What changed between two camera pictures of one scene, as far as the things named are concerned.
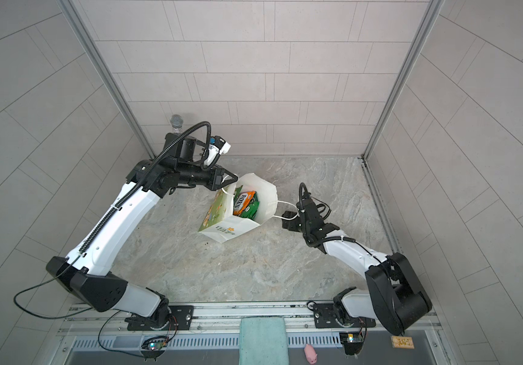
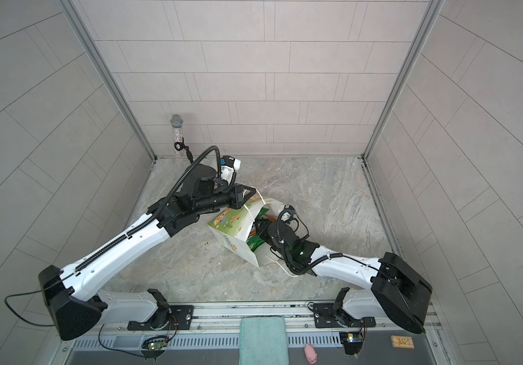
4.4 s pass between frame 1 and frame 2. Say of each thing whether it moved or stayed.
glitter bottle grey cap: stayed
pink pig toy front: stayed
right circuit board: stayed
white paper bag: moved
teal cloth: stayed
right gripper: moved
